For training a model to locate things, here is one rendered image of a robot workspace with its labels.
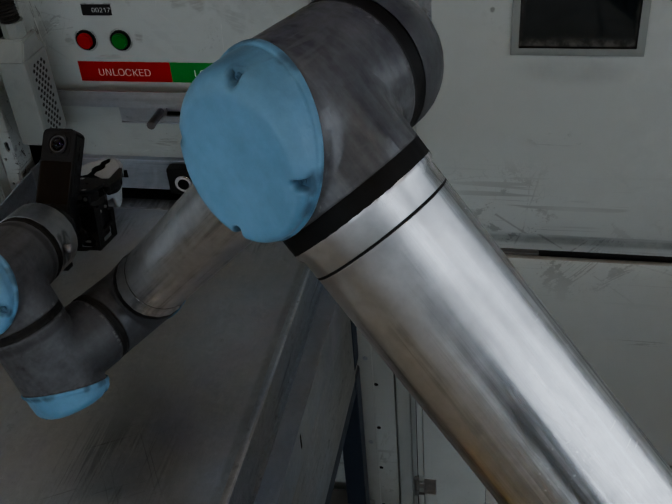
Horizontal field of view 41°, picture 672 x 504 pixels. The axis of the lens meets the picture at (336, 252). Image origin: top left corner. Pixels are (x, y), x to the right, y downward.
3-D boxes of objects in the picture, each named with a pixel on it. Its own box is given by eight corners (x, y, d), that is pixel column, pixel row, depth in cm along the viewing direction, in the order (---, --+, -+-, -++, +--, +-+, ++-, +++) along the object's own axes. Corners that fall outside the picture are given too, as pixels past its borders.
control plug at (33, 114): (49, 146, 145) (19, 45, 135) (22, 145, 146) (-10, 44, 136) (69, 123, 151) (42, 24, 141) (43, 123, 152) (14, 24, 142)
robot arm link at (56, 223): (-16, 214, 104) (60, 218, 102) (6, 198, 108) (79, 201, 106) (0, 282, 108) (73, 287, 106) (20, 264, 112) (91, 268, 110)
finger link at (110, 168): (121, 192, 129) (93, 218, 121) (115, 154, 127) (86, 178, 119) (141, 193, 129) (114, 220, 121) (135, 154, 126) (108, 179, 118)
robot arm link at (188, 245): (430, -91, 68) (123, 255, 119) (340, -40, 60) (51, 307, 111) (527, 27, 69) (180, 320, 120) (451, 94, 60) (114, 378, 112)
